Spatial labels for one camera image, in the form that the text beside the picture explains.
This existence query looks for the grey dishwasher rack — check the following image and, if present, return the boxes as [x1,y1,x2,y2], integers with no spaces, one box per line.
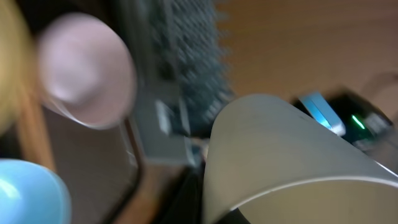
[114,0,234,166]

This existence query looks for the pink bowl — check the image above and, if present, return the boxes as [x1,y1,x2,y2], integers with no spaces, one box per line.
[37,12,137,129]

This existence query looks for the white cup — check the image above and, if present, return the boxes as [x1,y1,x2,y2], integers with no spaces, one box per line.
[202,94,397,223]

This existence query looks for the wooden chopstick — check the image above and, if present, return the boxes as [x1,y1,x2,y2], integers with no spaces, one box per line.
[17,93,56,172]

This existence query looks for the brown serving tray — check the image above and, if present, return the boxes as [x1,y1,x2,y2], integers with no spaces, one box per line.
[41,106,140,223]

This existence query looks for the yellow plate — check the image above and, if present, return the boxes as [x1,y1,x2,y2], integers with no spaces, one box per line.
[1,0,32,133]

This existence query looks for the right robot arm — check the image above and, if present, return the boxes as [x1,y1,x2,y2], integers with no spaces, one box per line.
[292,90,397,174]

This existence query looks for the light blue bowl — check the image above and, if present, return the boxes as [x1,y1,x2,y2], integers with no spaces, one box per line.
[1,159,72,224]

